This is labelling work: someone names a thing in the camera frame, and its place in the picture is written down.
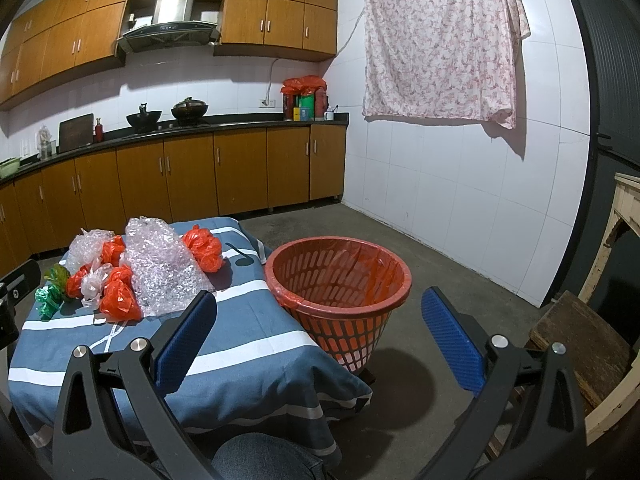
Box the black lidded pot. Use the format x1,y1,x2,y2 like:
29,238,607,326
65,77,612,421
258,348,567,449
171,96,208,126

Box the brown wooden stool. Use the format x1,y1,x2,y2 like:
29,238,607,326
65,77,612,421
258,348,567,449
527,290,636,415

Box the dark cutting board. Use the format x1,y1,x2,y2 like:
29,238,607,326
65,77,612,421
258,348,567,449
58,114,94,154

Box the lower wooden kitchen cabinets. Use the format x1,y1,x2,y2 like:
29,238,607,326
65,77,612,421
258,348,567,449
1,122,346,273

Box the clear glass jar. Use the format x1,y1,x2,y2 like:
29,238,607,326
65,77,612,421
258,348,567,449
36,125,55,160

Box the red bottle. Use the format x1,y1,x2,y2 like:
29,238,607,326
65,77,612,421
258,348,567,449
94,117,104,143

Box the blue white striped tablecloth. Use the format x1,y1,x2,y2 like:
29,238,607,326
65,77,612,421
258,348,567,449
8,217,372,465

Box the red bag with groceries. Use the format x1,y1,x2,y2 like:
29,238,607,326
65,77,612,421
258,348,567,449
280,75,329,122

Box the green basin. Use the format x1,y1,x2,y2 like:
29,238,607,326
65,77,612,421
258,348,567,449
0,157,21,180

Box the upper wooden kitchen cabinets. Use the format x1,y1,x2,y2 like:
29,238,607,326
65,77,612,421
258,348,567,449
1,0,337,110

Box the pink floral hanging cloth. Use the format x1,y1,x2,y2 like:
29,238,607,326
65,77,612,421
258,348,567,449
362,0,530,130

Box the wooden kitchen cabinets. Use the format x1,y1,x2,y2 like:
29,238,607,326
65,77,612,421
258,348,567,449
1,0,337,110
1,122,346,273

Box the large orange plastic bag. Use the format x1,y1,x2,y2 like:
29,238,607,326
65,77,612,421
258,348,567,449
99,264,142,322

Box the red plastic trash basket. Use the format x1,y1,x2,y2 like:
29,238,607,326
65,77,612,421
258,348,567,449
265,236,412,375

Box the cream wooden furniture frame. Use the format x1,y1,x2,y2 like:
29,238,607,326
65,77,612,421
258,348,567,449
577,171,640,446

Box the small orange plastic bag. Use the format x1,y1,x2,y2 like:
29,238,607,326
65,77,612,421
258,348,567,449
65,264,91,299

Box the black wok with utensil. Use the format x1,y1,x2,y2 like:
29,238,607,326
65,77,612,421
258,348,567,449
126,103,163,133

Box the green plastic bag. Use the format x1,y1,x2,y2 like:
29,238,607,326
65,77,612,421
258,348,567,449
35,263,70,321

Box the steel range hood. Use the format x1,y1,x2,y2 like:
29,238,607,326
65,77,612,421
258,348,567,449
117,0,222,54

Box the large clear bubble wrap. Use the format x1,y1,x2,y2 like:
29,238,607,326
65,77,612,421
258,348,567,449
122,217,214,318

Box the person's blue jeans knee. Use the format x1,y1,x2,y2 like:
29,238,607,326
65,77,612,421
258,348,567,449
212,434,328,480

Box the white plastic bag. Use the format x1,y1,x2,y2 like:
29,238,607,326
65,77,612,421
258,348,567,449
64,229,115,274

